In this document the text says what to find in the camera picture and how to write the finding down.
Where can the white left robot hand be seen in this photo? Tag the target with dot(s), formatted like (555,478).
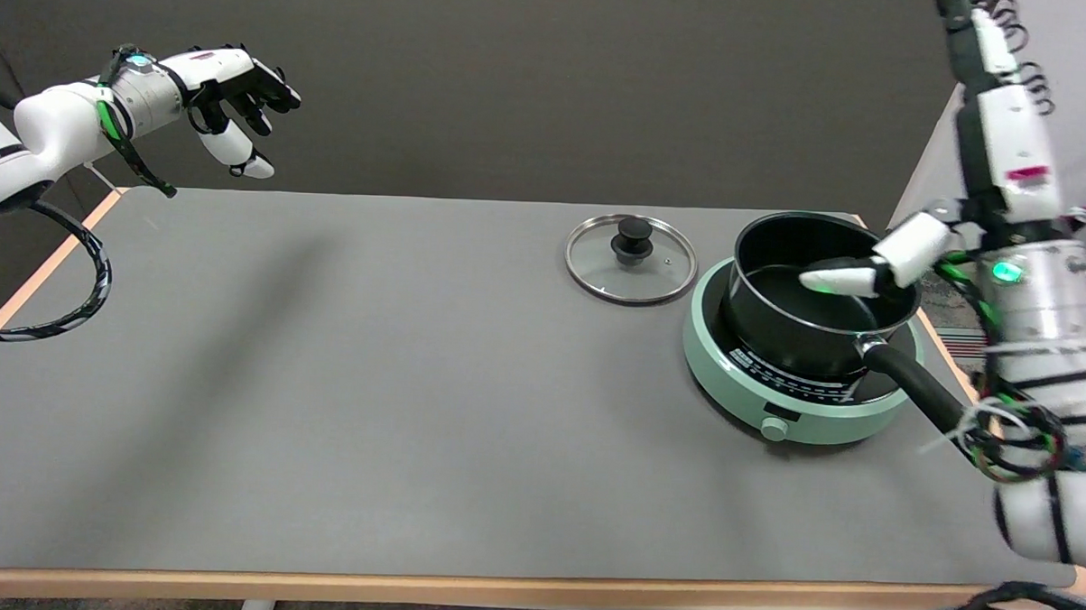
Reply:
(217,68)

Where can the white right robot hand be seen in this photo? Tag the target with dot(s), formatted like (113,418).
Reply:
(1009,150)

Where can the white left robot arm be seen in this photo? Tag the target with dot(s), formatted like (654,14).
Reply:
(52,125)

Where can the floor vent grille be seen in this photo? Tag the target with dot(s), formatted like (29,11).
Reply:
(957,342)

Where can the grey table mat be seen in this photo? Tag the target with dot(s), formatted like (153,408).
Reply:
(369,380)

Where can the green induction cooker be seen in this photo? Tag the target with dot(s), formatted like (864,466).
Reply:
(730,384)

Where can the glass lid with black knob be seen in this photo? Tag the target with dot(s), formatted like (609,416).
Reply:
(598,271)

